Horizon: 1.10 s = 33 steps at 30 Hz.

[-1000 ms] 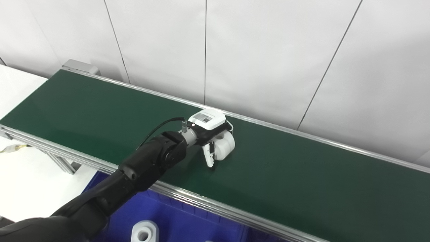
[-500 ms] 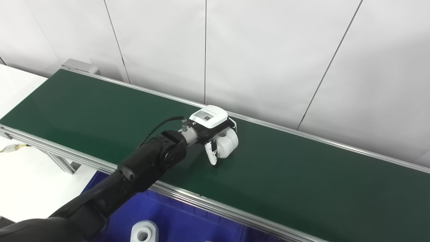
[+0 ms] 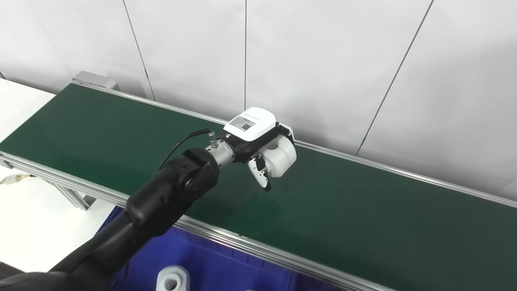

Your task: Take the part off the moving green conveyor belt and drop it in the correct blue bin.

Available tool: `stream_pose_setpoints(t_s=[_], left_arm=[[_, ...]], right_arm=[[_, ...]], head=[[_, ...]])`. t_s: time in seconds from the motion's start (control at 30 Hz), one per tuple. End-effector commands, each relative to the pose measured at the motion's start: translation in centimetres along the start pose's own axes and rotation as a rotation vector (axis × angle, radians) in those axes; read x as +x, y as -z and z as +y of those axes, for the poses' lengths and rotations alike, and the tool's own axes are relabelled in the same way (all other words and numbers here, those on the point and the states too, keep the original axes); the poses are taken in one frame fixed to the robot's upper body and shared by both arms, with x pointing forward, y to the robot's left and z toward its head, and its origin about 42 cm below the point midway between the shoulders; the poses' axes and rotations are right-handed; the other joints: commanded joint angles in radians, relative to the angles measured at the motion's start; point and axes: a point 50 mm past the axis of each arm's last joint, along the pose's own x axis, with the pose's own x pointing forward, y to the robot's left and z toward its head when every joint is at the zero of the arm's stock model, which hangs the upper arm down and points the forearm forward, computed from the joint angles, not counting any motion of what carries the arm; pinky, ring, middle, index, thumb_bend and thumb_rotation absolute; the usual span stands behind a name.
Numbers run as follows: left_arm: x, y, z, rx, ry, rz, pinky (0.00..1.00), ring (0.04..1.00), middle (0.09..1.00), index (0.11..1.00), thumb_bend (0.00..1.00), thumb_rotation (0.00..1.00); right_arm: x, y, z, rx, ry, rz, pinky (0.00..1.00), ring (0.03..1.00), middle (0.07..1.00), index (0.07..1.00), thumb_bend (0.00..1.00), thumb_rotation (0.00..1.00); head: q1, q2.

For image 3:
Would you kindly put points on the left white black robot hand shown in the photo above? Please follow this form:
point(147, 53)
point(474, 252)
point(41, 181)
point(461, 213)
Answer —
point(250, 125)

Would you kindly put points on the white round plastic part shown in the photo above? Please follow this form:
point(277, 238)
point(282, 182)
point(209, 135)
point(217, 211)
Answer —
point(173, 279)
point(282, 157)

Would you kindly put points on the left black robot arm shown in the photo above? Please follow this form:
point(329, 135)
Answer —
point(161, 202)

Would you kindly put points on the blue bin with white parts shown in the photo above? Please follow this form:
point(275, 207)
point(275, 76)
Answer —
point(210, 262)

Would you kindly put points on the grey conveyor end housing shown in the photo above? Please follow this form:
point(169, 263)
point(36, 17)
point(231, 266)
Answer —
point(95, 80)

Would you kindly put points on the aluminium conveyor leg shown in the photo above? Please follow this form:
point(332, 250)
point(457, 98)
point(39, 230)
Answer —
point(74, 198)

